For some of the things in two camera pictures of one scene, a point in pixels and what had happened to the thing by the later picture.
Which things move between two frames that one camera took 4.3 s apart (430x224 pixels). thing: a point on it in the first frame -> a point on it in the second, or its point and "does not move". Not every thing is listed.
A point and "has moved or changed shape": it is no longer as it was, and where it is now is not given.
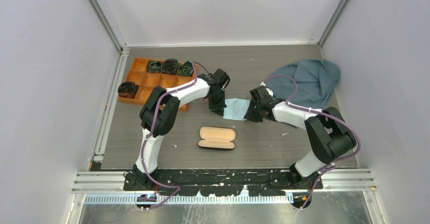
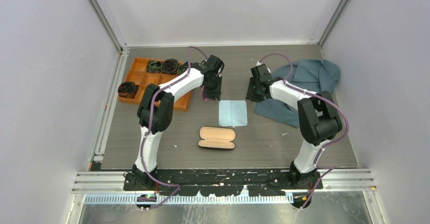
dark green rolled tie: (154, 66) does not move
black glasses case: (217, 138) does not move
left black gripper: (218, 109) -> (217, 93)
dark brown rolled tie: (170, 66) does not move
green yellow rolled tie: (185, 69) does not move
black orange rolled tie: (128, 89) does not move
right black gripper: (250, 115) -> (250, 96)
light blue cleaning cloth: (235, 109) has moved or changed shape
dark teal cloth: (309, 82) does not move
